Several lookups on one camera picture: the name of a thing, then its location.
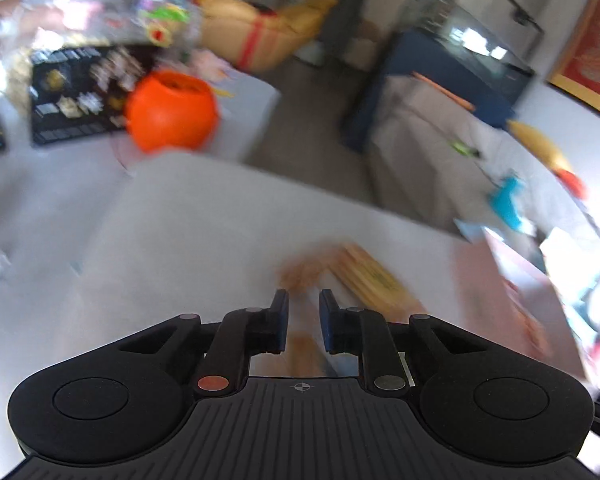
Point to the colourful toy set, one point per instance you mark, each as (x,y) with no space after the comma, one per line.
(165,10)

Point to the pale blue plastic card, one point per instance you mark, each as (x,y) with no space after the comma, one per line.
(469,231)

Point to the green toy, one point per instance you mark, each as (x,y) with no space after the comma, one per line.
(462,148)

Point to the grey sofa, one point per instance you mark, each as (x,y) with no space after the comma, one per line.
(420,130)

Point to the black tray of small items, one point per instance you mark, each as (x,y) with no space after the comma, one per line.
(70,110)

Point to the clear wafer packet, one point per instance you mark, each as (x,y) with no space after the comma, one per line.
(370,275)

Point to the red ribbon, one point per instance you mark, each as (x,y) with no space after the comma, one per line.
(252,42)

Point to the glass tank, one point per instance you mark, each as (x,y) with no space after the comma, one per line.
(475,45)

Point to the framed wall picture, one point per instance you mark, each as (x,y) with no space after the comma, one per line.
(590,55)

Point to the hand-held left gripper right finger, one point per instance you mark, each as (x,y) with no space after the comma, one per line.
(327,320)

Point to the blue toy device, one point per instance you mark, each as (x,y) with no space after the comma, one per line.
(509,202)

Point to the pink gift box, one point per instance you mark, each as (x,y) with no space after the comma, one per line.
(485,285)

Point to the blue cabinet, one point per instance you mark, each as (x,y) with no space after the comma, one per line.
(405,70)

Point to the dark jacket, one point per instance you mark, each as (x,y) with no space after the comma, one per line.
(347,10)

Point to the orange pumpkin bucket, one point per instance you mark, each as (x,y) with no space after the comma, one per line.
(172,110)

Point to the orange cushion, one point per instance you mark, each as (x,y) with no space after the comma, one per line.
(572,184)

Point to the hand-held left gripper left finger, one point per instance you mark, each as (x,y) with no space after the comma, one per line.
(280,320)

